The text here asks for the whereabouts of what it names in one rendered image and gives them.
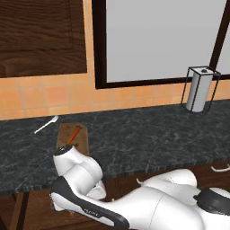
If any orange carrot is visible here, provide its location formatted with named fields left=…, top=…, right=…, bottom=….
left=66, top=126, right=82, bottom=147

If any brown wooden cabinet door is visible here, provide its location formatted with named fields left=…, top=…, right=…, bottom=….
left=0, top=187, right=106, bottom=230

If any black wire towel holder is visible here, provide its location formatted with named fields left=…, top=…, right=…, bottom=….
left=180, top=65, right=222, bottom=114

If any brown wooden drawer front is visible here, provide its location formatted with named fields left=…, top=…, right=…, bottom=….
left=115, top=169, right=192, bottom=202
left=191, top=161, right=230, bottom=192

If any brown wooden cutting board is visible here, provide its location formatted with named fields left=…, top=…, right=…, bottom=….
left=56, top=123, right=90, bottom=156

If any dark wooden cupboard door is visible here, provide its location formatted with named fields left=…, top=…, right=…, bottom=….
left=0, top=0, right=88, bottom=79

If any white drawer handle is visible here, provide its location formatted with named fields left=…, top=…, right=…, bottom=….
left=136, top=177, right=151, bottom=186
left=210, top=164, right=230, bottom=173

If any dark framed window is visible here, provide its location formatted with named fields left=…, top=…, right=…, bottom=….
left=91, top=0, right=230, bottom=90

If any white paper towel roll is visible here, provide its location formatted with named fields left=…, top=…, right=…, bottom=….
left=185, top=66, right=215, bottom=114

